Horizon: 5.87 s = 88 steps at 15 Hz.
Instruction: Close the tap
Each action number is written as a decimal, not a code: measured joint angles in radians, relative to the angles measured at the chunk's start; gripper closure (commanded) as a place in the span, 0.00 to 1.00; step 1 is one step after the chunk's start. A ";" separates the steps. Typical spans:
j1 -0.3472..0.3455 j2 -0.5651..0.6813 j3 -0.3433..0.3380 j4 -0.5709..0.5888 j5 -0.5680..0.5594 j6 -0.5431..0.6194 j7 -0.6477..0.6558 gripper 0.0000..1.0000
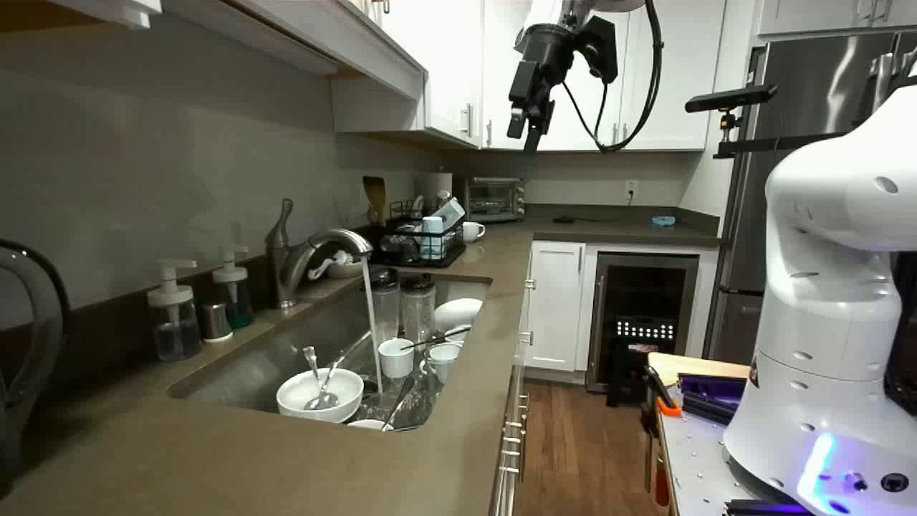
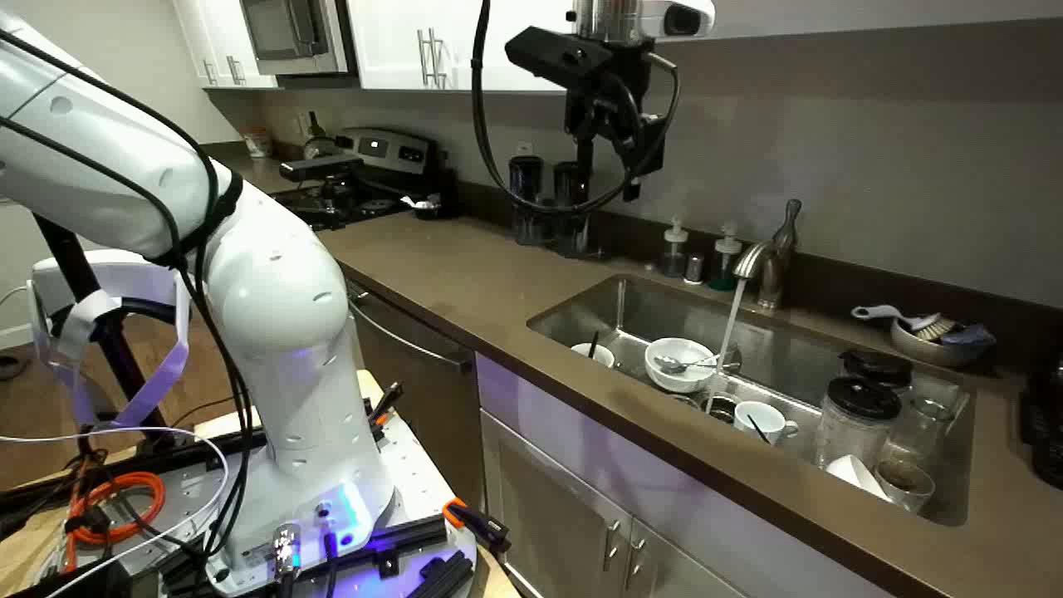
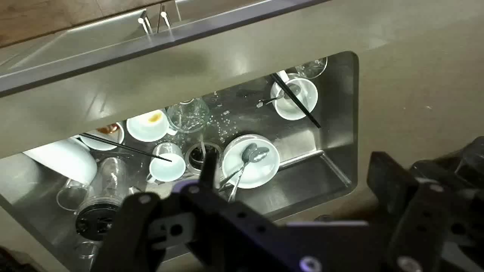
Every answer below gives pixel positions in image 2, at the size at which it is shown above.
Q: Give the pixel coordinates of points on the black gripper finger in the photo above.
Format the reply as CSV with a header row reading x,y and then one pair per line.
x,y
599,153
650,160

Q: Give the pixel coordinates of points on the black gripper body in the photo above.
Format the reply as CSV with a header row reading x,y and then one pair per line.
x,y
610,102

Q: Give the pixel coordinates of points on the dark tumbler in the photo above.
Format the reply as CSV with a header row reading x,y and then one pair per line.
x,y
527,200
571,220

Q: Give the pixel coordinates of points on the clear soap dispenser dark liquid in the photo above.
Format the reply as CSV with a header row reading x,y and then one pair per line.
x,y
676,252

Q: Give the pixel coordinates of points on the small metal cup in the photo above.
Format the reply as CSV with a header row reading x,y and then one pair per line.
x,y
692,270

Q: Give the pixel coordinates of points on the soap dispenser green liquid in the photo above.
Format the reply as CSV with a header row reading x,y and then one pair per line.
x,y
727,259

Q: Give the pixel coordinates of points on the stainless steel sink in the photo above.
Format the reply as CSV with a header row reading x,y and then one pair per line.
x,y
619,318

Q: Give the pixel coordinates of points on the chrome kitchen faucet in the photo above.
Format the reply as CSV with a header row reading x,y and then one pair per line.
x,y
771,283

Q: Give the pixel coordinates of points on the water stream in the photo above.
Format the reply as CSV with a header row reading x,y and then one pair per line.
x,y
731,320

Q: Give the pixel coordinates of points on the metal spoon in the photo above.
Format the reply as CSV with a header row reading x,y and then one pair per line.
x,y
676,363

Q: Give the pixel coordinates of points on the small white bowl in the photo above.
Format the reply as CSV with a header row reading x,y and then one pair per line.
x,y
594,356

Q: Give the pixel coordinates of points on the large white bowl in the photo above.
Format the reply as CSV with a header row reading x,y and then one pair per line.
x,y
679,381

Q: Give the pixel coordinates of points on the white cabinet over sink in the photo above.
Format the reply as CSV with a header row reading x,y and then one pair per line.
x,y
388,43

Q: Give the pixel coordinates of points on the small black cup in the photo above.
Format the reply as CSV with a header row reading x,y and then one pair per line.
x,y
718,411

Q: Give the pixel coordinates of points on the stainless dishwasher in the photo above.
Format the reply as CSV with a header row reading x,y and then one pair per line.
x,y
410,375

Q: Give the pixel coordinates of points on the black microwave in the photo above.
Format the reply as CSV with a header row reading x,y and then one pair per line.
x,y
295,34

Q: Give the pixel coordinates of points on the black orange pen tool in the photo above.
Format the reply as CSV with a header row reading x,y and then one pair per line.
x,y
388,404

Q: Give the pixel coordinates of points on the lower cabinets under sink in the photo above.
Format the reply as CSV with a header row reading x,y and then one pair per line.
x,y
575,508

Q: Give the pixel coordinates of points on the robot mounting table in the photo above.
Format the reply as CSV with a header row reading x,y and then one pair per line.
x,y
428,476

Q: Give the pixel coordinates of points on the empty clear glass jar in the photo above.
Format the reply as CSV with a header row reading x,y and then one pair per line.
x,y
929,416

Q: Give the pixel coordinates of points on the narrow white upper cabinet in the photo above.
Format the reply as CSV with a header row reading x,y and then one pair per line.
x,y
212,43

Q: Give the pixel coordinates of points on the clear glass cup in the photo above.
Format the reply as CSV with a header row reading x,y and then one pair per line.
x,y
906,483

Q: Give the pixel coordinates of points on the black pole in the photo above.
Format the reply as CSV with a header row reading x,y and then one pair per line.
x,y
106,334

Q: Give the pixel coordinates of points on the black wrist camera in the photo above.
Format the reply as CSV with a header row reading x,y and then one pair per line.
x,y
543,55

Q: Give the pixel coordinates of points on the white plastic frame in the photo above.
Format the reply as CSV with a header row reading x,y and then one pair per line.
x,y
111,270

